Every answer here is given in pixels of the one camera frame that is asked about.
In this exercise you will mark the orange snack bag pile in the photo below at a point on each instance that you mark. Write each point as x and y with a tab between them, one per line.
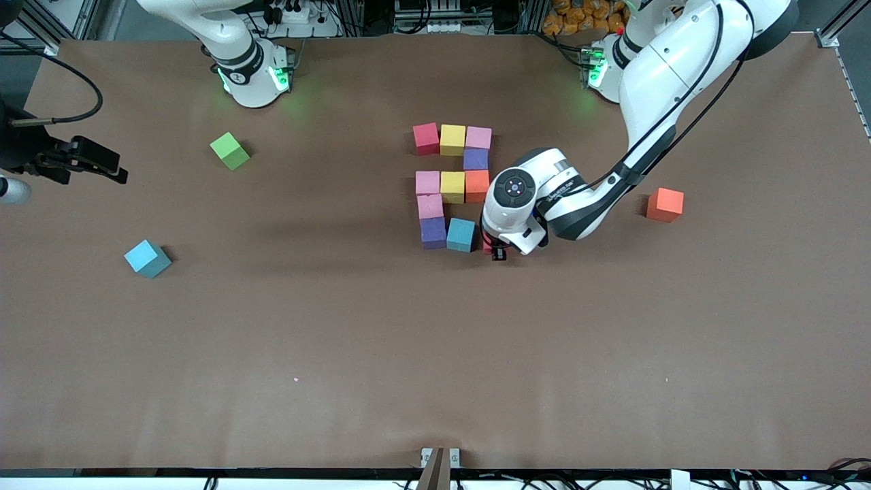
578	17

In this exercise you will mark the cyan foam cube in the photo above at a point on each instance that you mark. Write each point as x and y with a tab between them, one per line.
147	259
461	235

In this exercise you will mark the purple foam cube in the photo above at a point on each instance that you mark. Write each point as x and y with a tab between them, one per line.
475	159
433	233

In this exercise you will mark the green foam cube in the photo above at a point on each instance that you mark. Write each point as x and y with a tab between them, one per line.
230	151

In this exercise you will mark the red foam cube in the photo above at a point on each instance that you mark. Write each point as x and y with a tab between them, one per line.
486	243
426	139

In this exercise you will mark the notched pink foam cube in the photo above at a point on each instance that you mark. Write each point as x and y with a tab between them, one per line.
430	207

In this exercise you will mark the brown paper table cover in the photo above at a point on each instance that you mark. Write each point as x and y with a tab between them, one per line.
435	340

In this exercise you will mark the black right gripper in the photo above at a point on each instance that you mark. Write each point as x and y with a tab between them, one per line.
22	144

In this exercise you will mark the grey electronics rack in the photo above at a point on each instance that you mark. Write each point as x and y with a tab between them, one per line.
435	13

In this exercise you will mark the yellow foam cube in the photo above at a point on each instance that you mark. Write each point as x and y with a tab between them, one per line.
452	187
452	139

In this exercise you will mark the aluminium frame post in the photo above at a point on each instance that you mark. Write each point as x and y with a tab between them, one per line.
829	37
49	47

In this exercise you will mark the silver camera mount bracket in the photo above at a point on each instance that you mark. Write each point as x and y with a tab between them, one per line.
440	457

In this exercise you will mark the white power strip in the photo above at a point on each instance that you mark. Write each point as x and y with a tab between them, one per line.
303	17

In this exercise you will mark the brown camera pole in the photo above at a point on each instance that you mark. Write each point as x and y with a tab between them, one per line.
434	476

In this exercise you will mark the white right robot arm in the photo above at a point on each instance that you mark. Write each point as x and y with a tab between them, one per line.
224	41

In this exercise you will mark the orange foam cube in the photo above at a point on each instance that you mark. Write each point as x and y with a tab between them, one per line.
665	205
477	186

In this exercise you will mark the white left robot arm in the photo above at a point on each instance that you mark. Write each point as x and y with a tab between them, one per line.
667	68

